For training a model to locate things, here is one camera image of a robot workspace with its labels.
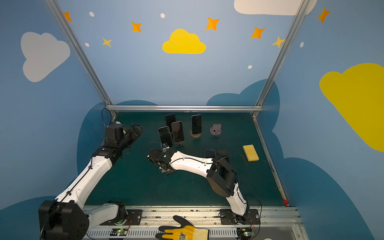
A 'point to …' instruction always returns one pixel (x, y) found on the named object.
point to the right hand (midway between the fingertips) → (170, 163)
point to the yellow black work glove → (186, 231)
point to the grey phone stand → (216, 129)
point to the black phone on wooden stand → (196, 124)
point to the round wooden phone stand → (195, 135)
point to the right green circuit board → (245, 232)
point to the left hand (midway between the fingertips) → (140, 130)
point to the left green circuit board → (118, 232)
